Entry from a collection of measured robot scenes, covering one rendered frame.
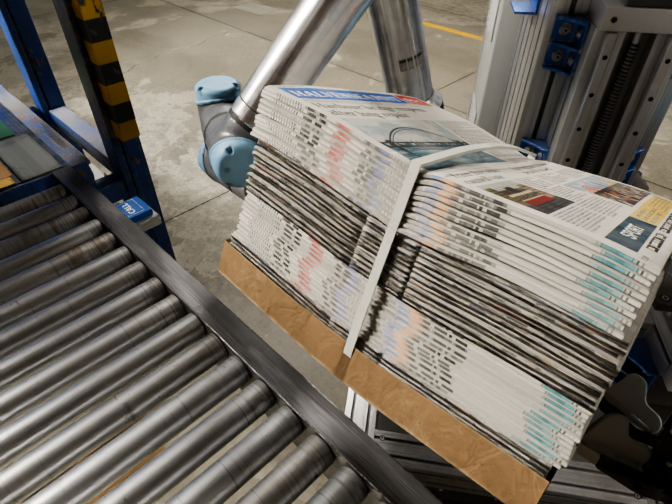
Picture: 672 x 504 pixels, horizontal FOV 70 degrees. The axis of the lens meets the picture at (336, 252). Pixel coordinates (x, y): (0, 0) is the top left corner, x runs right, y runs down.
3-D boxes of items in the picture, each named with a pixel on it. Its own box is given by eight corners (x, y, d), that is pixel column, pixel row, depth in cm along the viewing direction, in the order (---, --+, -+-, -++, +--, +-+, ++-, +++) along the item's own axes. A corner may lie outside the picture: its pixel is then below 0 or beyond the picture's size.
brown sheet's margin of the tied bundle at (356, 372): (480, 313, 67) (493, 287, 65) (361, 397, 45) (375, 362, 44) (444, 291, 70) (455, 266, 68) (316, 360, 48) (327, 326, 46)
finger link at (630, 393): (614, 348, 58) (684, 405, 50) (590, 385, 60) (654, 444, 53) (596, 348, 57) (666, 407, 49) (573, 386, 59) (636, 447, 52)
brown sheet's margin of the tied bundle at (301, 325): (441, 288, 70) (453, 264, 68) (309, 356, 48) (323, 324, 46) (360, 232, 78) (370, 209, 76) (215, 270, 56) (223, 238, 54)
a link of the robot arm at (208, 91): (249, 96, 73) (257, 160, 80) (237, 69, 81) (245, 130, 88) (196, 103, 71) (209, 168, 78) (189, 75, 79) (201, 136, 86)
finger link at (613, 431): (567, 384, 48) (661, 419, 47) (541, 426, 51) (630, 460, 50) (573, 404, 46) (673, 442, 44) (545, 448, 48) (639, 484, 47)
